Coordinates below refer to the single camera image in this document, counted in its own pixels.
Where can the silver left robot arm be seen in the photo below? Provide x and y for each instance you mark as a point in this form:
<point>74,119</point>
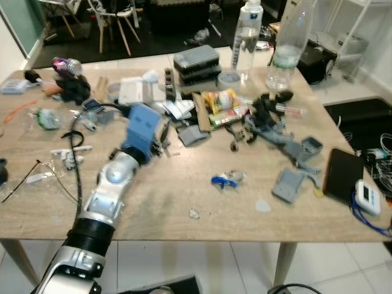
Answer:
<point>107,190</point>

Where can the crumpled floor trash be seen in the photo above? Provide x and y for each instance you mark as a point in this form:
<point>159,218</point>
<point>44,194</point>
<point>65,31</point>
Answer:
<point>199,35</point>

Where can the grey curved plastic part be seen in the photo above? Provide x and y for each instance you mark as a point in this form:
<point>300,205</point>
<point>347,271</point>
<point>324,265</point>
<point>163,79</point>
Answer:
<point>193,135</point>

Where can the brown cardboard piece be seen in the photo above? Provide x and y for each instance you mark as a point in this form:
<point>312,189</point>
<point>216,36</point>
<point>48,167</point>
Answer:
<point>201,111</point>

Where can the black upright block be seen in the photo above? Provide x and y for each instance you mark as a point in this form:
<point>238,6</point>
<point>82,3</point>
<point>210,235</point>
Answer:
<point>170,84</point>

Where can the white paper pack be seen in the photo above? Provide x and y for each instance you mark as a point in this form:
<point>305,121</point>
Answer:
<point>136,90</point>

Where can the white crumpled tissue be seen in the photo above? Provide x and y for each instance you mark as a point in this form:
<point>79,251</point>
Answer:
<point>150,76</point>

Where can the colourful snack wrapper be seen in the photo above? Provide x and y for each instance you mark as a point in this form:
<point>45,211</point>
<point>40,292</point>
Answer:
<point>229,117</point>

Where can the yellow snack package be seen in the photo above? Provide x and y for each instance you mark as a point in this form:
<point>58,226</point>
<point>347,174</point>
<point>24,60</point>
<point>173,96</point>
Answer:
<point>220,100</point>

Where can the blue white crumpled wrapper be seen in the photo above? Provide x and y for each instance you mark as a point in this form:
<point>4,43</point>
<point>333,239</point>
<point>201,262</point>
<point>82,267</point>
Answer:
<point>223,180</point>

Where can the dark grey plastic case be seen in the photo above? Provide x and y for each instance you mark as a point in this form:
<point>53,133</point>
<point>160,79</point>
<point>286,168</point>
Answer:
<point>201,75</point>

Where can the small crumpled paper scrap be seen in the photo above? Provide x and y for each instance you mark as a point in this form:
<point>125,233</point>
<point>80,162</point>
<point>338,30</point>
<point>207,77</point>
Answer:
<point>195,214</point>

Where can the clear tape roll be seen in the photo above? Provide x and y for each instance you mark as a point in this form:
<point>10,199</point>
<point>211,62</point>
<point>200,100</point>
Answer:
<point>229,79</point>

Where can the light grey plastic case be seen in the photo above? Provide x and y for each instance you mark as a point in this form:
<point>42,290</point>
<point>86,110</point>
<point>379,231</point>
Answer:
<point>196,56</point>

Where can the white plastic clip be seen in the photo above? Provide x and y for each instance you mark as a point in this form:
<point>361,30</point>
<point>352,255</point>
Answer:
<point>68,154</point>

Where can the black glove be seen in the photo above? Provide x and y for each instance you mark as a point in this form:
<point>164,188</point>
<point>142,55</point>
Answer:
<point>75,89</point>

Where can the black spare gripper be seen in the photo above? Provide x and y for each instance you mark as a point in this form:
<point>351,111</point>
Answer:
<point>266,109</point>

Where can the small clear plastic piece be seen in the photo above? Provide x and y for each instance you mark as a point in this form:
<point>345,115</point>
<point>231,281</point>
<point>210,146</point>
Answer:
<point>263,207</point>

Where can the crumpled clear bottle green label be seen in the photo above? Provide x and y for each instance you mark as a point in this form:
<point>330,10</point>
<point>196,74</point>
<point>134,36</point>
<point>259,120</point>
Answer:
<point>46,118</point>

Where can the clear plastic wrapper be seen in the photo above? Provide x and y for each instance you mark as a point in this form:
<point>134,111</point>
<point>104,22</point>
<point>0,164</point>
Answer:
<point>43,177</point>

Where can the clear syringe red tip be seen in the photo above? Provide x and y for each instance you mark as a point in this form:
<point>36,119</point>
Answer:
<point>291,111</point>

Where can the clear water bottle white cap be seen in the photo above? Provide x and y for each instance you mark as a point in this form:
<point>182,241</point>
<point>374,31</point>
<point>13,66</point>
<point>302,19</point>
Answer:
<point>248,37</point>

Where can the white chair wooden legs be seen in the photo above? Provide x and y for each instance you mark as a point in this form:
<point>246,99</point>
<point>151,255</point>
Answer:
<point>116,15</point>
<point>61,12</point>

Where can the grey square box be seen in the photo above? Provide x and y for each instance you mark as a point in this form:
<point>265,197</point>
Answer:
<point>311,146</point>

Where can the large clear plastic bottle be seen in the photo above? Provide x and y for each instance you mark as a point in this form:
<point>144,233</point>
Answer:
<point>288,49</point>

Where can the orange strip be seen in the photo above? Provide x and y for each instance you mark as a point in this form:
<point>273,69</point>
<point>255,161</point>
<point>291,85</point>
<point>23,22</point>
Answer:
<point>15,111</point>

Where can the white blue packet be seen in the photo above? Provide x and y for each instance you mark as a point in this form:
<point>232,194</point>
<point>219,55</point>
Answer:
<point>13,86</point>

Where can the wooden table leg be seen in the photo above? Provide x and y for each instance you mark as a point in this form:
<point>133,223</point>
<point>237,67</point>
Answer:
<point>285,263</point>
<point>18,260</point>

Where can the black appliance box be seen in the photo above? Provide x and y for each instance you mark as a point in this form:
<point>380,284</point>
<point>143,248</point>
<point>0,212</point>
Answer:
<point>320,61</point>

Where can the black tablet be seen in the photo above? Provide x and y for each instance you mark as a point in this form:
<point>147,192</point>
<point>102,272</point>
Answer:
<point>342,176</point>

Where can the white digital timer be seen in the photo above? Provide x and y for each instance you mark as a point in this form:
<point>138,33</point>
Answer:
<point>367,196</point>

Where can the black rug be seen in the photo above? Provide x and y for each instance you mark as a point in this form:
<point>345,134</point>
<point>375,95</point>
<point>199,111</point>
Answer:
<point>358,119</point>

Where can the white shelf rack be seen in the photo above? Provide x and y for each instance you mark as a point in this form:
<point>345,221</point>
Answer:
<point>358,37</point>

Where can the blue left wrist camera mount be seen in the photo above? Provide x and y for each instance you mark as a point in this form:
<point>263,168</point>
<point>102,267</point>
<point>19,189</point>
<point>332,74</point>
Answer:
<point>142,127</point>

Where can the grey plastic bracket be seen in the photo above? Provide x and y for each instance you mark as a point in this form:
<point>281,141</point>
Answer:
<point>288,185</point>

